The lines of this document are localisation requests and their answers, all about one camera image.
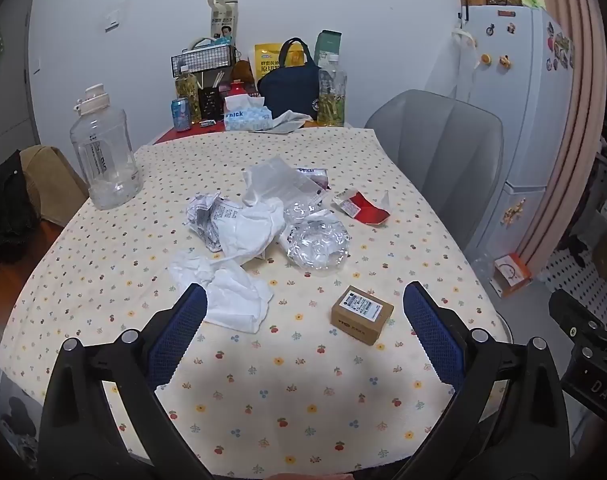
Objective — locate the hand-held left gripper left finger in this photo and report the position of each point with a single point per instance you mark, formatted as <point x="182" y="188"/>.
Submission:
<point x="178" y="332"/>

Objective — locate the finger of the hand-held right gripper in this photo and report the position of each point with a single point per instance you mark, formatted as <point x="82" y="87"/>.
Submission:
<point x="571" y="312"/>

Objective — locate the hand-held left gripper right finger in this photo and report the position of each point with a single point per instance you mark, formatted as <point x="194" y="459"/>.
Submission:
<point x="433" y="335"/>

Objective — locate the white tissue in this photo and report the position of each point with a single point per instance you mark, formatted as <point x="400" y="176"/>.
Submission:
<point x="228" y="292"/>

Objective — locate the small cardboard box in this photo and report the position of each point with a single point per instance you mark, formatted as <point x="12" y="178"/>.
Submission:
<point x="361" y="312"/>

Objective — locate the white paper towel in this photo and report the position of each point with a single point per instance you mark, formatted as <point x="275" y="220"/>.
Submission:
<point x="251" y="230"/>

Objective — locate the red and white wrapper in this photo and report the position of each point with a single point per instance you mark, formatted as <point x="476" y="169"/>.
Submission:
<point x="366" y="210"/>

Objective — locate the crushed clear plastic container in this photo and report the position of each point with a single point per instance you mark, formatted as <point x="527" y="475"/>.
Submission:
<point x="316" y="242"/>

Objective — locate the clear plastic bag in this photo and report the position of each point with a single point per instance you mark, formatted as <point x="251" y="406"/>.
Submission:
<point x="278" y="180"/>

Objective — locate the purple snack wrapper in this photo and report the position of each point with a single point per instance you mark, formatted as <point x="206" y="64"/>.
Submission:
<point x="316" y="176"/>

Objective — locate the black bag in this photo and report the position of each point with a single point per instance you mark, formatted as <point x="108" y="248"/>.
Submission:
<point x="579" y="250"/>

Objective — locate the orange and white box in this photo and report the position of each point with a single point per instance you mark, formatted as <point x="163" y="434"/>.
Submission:
<point x="512" y="274"/>

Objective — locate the grey upholstered chair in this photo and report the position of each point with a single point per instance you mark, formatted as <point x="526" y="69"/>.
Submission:
<point x="438" y="150"/>

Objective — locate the large clear water jug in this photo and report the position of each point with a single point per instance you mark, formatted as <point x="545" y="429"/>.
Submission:
<point x="105" y="160"/>

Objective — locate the brown bag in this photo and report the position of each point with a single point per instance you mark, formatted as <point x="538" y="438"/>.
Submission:
<point x="53" y="185"/>

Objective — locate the pink curtain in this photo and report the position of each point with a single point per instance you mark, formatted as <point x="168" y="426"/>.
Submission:
<point x="573" y="110"/>

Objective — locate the white refrigerator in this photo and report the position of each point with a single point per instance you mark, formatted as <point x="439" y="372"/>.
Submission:
<point x="528" y="110"/>

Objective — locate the black garment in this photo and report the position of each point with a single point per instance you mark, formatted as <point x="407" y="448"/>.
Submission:
<point x="5" y="210"/>

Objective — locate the blue drink can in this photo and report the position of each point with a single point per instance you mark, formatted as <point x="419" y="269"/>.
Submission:
<point x="181" y="115"/>

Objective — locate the blue tissue pack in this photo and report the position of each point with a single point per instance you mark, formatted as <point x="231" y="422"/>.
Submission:
<point x="246" y="117"/>

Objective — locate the black pen holder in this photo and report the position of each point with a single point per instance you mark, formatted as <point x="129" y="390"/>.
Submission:
<point x="209" y="102"/>

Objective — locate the grey cloth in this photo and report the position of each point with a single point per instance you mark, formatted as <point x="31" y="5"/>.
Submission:
<point x="288" y="122"/>

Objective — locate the small oil bottle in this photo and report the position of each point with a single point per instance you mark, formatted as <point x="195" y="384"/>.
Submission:
<point x="187" y="95"/>

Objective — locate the red bottle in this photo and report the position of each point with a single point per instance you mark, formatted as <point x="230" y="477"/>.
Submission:
<point x="237" y="89"/>

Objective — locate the large oil bottle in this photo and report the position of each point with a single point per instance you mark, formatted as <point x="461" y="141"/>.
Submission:
<point x="332" y="100"/>

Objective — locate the cluster of colourful fridge magnets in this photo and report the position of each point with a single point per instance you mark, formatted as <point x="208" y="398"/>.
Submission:
<point x="561" y="50"/>

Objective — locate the navy lunch bag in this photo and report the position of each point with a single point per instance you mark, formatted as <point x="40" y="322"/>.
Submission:
<point x="288" y="90"/>

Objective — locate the orange round magnet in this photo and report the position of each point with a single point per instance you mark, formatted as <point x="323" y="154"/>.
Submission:
<point x="485" y="60"/>

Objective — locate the white hanging plastic bag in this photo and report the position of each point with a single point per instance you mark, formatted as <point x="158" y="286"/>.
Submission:
<point x="464" y="60"/>

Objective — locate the yellow snack pouch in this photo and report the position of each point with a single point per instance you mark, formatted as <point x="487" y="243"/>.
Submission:
<point x="267" y="62"/>

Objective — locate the grey door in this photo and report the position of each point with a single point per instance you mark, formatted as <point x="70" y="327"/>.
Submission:
<point x="13" y="90"/>

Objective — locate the tall green box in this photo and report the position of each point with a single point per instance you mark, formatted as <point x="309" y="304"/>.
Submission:
<point x="329" y="45"/>

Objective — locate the white wall switch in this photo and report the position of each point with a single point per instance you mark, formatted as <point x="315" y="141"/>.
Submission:
<point x="114" y="21"/>

